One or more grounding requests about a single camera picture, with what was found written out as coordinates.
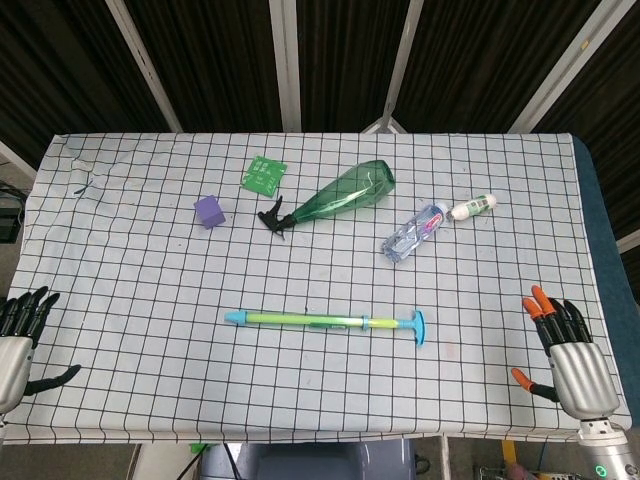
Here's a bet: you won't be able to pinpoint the right silver robot hand orange fingertips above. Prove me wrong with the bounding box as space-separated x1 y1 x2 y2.
510 284 623 419

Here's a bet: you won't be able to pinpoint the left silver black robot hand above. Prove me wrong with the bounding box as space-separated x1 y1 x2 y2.
0 285 82 416

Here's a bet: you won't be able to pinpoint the green plastic tube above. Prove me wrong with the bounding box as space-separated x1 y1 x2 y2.
243 309 429 348

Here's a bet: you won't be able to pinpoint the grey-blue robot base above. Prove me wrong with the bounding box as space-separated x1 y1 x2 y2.
199 439 416 480

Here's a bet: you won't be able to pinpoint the black equipment box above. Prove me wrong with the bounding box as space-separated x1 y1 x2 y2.
0 183 26 246

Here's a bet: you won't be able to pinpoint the white black grid tablecloth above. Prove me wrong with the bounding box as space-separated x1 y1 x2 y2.
0 132 632 446

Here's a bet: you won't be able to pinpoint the wide white table leg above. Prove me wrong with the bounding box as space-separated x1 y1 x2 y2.
130 442 201 480

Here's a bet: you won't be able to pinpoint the small white bottle green label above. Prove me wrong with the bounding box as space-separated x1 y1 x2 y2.
447 193 498 222

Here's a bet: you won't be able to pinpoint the clear plastic water bottle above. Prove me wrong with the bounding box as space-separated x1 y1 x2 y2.
382 202 450 265

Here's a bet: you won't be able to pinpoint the purple cube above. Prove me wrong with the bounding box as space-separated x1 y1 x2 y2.
193 195 226 230

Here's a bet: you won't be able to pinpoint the green spray bottle black trigger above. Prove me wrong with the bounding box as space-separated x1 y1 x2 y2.
257 159 396 242

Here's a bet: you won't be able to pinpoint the green sachet packet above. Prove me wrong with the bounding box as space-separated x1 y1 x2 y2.
240 155 288 196

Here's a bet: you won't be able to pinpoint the black cable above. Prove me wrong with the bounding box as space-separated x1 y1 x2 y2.
177 442 237 480

